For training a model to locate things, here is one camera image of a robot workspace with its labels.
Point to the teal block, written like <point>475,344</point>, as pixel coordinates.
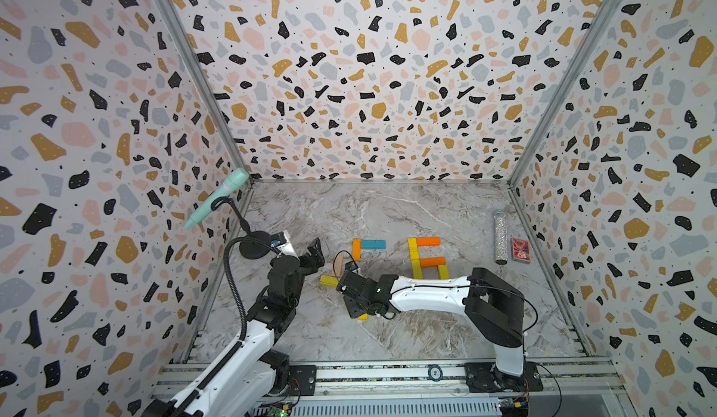
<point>373,245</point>

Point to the orange block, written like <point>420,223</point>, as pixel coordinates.
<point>428,242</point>

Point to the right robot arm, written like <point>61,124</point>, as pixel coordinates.
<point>494,307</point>

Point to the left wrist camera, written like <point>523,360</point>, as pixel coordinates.
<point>281,241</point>

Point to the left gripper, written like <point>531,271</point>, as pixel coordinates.
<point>317,253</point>

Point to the mint green microphone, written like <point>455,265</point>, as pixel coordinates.
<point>231,184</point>

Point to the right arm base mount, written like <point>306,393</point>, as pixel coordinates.
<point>486,378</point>

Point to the black microphone stand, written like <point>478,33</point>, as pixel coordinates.
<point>254,244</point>

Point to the orange block vertical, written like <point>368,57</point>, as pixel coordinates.
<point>356,249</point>

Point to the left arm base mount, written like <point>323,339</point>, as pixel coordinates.
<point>294,381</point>

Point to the glitter filled clear tube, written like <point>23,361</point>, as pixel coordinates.
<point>501,237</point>

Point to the beige wooden block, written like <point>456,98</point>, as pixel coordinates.
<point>338,265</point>

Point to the orange block diagonal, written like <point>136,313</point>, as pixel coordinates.
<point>433,262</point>

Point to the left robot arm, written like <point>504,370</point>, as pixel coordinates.
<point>249,368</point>

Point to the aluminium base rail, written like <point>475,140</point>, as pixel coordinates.
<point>578,386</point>

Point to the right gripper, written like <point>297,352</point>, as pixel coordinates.
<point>350,308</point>

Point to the red playing card box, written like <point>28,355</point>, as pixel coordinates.
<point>521,251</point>

